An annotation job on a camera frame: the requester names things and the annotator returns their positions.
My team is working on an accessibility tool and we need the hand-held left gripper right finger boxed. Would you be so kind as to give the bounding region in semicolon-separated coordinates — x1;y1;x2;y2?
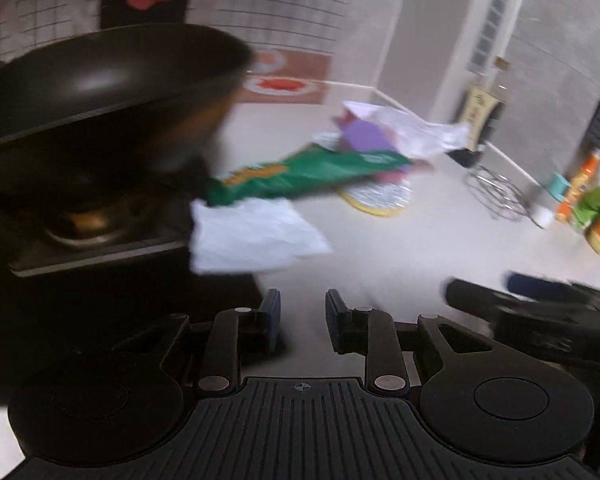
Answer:
326;289;493;396

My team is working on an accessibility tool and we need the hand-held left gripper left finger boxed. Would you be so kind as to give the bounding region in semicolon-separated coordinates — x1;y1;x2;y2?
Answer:
112;288;282;395

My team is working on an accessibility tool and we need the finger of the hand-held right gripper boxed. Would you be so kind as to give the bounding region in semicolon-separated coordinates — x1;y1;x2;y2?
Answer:
504;271;573;297
445;280;503;313

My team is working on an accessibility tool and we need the white paper napkin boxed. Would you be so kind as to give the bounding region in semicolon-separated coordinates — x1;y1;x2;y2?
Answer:
190;197;332;275

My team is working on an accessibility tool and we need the round silver yellow-rimmed disc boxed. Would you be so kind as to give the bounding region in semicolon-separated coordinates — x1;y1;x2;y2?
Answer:
340;179;414;219

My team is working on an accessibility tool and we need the pink and purple sponge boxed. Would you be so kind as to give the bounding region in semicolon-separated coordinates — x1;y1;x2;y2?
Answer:
375;160;415;187

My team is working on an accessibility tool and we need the green snack bag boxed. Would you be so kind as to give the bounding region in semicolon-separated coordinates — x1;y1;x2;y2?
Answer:
205;144;412;207

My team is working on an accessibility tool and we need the white plastic bag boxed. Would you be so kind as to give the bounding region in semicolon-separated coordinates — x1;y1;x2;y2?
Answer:
342;101;472;160

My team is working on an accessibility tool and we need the small white cup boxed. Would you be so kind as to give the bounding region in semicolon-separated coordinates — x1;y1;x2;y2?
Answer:
529;203;557;230

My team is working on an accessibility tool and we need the teal cup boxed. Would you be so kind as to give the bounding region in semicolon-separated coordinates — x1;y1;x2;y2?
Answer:
549;172;574;202

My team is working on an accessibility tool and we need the green-label bottle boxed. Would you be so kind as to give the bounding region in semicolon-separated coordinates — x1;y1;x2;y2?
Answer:
575;164;600;231

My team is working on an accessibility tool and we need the dark bottle with beige label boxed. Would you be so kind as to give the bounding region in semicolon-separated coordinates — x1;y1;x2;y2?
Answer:
461;85;507;168

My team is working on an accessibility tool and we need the brown printed mat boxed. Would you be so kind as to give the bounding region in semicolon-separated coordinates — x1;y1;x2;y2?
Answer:
239;49;332;107

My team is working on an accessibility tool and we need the white framed window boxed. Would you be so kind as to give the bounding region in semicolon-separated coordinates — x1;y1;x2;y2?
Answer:
466;0;529;77

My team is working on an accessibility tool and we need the black wok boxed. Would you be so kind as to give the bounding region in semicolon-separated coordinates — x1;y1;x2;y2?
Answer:
0;24;255;211

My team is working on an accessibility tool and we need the metal wire trivet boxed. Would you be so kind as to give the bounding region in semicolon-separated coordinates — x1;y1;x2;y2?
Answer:
464;157;532;222

